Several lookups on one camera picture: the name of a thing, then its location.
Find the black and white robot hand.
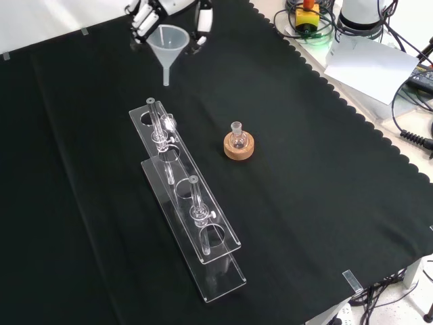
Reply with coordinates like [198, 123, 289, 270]
[125, 0, 214, 56]

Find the clear plastic funnel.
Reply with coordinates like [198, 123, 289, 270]
[145, 24, 189, 87]

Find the small glass round-bottom flask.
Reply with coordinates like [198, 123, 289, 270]
[230, 121, 248, 150]

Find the clear acrylic funnel stand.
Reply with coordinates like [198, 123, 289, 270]
[128, 97, 248, 303]

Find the yellow stop button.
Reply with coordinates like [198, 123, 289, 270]
[294, 0, 321, 37]

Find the pale board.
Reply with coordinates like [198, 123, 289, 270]
[323, 35, 421, 106]

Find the black cloth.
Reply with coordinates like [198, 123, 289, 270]
[0, 0, 433, 325]

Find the black power adapter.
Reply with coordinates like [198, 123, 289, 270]
[407, 63, 433, 96]

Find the clear table clip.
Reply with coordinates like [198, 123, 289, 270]
[342, 269, 363, 294]

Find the white power strip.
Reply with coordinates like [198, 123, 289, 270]
[323, 302, 355, 325]

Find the cork ring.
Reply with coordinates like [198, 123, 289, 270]
[223, 131, 256, 163]

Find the green cable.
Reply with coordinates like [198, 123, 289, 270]
[302, 25, 336, 47]

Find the black coiled cable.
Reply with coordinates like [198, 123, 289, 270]
[391, 79, 433, 152]

